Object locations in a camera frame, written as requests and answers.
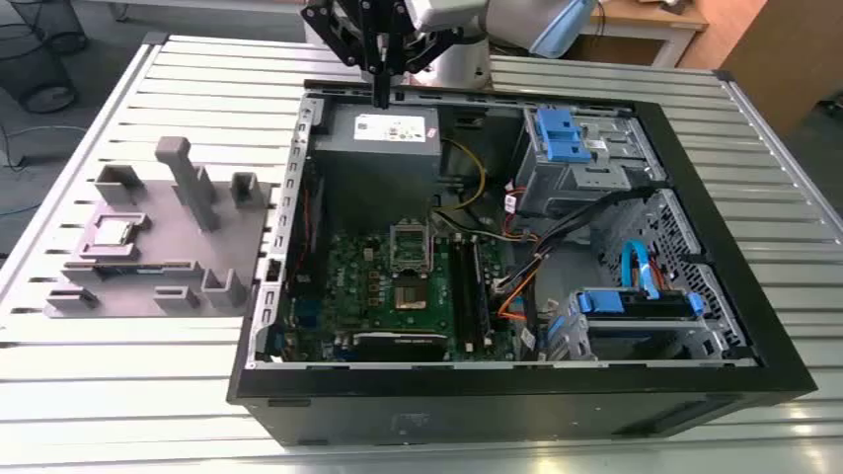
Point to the black PC case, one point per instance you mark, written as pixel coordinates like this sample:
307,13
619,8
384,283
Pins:
460,400

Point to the hard disk in blue carrier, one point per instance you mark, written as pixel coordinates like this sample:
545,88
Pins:
599,302

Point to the white power connector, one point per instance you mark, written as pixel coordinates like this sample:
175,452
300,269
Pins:
500,285

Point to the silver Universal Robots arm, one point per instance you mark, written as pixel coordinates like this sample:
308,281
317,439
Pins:
460,59

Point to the silver CPU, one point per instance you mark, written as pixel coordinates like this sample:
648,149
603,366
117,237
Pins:
111,232

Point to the grey power supply unit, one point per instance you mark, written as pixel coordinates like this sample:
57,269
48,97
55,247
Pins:
395,126

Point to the low metal drive cage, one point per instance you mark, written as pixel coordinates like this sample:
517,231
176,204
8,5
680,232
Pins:
718,340

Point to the CPU socket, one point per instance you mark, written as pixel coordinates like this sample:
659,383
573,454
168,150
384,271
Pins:
411,296

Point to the black case fan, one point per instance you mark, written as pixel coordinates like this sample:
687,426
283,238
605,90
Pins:
315,217

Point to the wooden cabinet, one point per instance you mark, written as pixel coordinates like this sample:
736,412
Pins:
783,64

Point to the black RAM slot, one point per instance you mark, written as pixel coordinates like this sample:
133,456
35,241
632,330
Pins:
468,291
460,291
475,291

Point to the blue drive bay bracket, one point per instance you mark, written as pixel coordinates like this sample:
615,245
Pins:
559,133

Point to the black graphics card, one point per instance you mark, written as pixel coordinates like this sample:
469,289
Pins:
395,345

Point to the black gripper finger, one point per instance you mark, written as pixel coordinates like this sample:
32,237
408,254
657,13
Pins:
372,54
391,54

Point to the green motherboard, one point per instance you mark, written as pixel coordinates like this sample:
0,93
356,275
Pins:
348,276

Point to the blue plastic tab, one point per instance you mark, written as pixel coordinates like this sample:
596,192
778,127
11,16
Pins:
555,338

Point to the tall metal drive cage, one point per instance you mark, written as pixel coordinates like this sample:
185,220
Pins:
599,178

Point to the grey parts rack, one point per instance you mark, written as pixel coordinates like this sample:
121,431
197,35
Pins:
171,237

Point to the wooden desk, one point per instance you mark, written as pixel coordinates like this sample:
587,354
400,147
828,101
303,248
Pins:
652,22

